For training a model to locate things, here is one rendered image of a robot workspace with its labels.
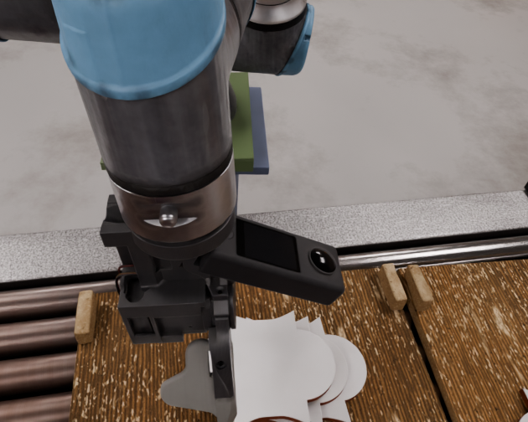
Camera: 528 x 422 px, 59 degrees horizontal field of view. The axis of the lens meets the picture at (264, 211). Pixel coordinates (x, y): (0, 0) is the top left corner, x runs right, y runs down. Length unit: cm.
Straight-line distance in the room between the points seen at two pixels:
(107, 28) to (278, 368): 41
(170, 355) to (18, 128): 206
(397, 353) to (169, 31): 50
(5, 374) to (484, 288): 62
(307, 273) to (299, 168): 185
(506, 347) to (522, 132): 226
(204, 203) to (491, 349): 49
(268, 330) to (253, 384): 7
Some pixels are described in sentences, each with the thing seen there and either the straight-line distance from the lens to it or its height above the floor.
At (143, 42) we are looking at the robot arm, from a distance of 21.
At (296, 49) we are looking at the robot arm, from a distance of 79.
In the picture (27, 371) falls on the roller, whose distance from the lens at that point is 64.
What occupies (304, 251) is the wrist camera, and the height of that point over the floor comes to 118.
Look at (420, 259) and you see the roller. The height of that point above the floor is 92.
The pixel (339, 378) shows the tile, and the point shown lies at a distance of 56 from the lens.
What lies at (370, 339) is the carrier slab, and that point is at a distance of 62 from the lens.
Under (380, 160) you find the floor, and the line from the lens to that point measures 234.
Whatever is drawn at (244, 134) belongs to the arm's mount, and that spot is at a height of 91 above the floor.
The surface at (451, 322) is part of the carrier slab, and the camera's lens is 67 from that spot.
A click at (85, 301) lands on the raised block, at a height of 96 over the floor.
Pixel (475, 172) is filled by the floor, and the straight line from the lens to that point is 248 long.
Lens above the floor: 146
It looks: 48 degrees down
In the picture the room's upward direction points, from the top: 6 degrees clockwise
